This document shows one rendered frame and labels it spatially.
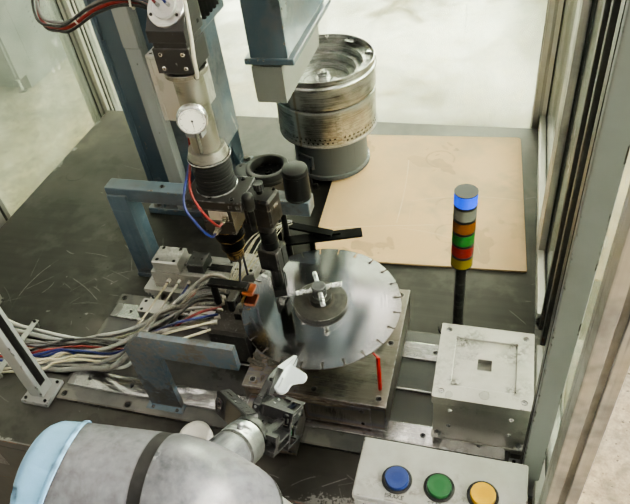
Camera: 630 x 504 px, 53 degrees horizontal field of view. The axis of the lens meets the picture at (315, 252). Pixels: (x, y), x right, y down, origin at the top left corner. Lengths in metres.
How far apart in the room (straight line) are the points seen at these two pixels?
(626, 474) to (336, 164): 1.30
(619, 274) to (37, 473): 0.60
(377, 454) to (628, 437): 1.31
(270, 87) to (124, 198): 0.47
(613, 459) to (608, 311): 1.55
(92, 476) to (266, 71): 0.94
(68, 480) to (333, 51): 1.54
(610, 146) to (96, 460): 0.60
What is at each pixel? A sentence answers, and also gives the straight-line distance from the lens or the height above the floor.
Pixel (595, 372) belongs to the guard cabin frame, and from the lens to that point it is 0.82.
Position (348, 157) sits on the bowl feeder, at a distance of 1.90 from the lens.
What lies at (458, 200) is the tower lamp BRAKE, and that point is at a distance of 1.21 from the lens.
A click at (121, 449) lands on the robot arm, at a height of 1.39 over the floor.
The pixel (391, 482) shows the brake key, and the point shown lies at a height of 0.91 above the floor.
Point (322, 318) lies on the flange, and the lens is 1.26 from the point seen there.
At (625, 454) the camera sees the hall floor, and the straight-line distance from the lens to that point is 2.29.
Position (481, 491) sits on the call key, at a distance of 1.12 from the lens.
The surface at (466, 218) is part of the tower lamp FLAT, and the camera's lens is 1.23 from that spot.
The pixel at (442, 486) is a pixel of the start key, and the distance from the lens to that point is 1.12.
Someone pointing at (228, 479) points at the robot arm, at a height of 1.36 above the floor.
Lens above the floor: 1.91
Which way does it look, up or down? 43 degrees down
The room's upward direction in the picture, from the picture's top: 9 degrees counter-clockwise
